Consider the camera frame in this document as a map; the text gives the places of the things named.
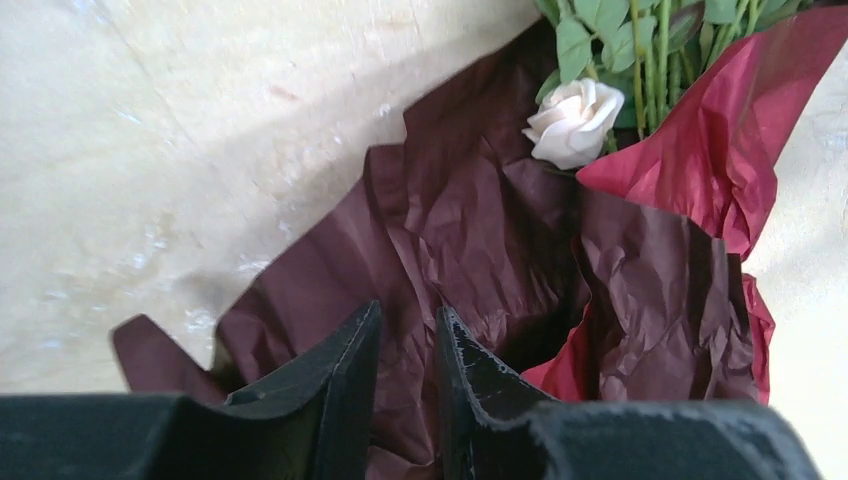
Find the dark red wrapping paper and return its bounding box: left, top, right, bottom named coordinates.
left=111, top=6, right=848, bottom=480

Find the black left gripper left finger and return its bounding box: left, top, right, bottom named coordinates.
left=1, top=301, right=383, bottom=479

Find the red paper flower bouquet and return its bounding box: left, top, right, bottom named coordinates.
left=521, top=0, right=848, bottom=174

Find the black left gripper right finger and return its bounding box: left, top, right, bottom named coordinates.
left=435, top=307, right=819, bottom=480

